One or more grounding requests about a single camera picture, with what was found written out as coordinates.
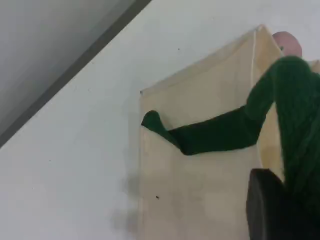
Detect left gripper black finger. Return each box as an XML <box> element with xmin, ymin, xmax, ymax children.
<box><xmin>245</xmin><ymin>168</ymin><xmax>320</xmax><ymax>240</ymax></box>

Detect white canvas bag green handles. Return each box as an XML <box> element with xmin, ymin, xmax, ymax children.
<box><xmin>138</xmin><ymin>23</ymin><xmax>320</xmax><ymax>240</ymax></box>

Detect pink peach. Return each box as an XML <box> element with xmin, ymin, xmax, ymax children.
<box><xmin>271</xmin><ymin>31</ymin><xmax>303</xmax><ymax>57</ymax></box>

